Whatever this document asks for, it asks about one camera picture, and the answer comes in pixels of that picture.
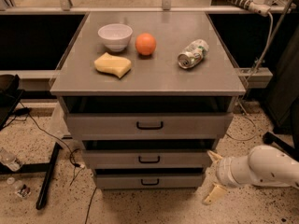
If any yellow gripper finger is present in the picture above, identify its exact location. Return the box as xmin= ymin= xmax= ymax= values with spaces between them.
xmin=204 ymin=183 xmax=227 ymax=205
xmin=207 ymin=150 xmax=223 ymax=162

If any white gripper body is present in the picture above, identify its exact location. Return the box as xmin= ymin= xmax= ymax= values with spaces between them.
xmin=216 ymin=156 xmax=249 ymax=188

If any grey bottom drawer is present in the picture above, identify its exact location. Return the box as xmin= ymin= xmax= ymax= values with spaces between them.
xmin=94 ymin=174 xmax=206 ymax=189

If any grey drawer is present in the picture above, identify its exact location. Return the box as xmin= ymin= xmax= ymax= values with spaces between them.
xmin=64 ymin=113 xmax=233 ymax=141
xmin=82 ymin=149 xmax=212 ymax=169
xmin=94 ymin=174 xmax=206 ymax=189

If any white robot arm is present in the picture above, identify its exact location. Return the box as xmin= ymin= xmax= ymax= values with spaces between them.
xmin=204 ymin=145 xmax=299 ymax=205

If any grey drawer cabinet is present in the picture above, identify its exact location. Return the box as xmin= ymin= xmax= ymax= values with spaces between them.
xmin=50 ymin=11 xmax=245 ymax=178

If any grey middle drawer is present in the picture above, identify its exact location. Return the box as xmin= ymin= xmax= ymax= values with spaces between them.
xmin=82 ymin=149 xmax=212 ymax=169

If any grey top drawer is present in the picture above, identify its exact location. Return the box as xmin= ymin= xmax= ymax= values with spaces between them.
xmin=64 ymin=113 xmax=233 ymax=141

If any black office chair base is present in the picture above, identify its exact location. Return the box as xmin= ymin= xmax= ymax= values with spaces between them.
xmin=263 ymin=132 xmax=299 ymax=161

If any crushed soda can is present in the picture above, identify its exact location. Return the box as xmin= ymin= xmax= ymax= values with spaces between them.
xmin=178 ymin=39 xmax=209 ymax=69

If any yellow sponge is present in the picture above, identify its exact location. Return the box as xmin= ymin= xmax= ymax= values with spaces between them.
xmin=94 ymin=52 xmax=132 ymax=78

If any orange fruit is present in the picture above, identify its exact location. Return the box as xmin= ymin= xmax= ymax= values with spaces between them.
xmin=135 ymin=33 xmax=156 ymax=56

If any white bowl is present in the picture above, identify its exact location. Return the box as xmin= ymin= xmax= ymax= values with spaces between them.
xmin=98 ymin=23 xmax=133 ymax=51

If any white power strip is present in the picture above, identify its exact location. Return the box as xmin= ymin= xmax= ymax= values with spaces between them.
xmin=226 ymin=0 xmax=270 ymax=17

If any black floor stand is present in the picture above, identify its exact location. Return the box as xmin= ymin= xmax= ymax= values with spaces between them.
xmin=0 ymin=142 xmax=62 ymax=211

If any small wrapper litter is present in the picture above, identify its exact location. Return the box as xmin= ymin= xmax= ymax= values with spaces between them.
xmin=15 ymin=184 xmax=31 ymax=198

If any clear plastic bottle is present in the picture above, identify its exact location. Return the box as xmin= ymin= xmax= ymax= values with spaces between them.
xmin=0 ymin=148 xmax=22 ymax=172

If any white cable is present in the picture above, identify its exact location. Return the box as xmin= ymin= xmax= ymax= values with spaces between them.
xmin=225 ymin=12 xmax=275 ymax=142

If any black cable on floor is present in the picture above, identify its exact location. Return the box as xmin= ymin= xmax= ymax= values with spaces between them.
xmin=12 ymin=102 xmax=86 ymax=187

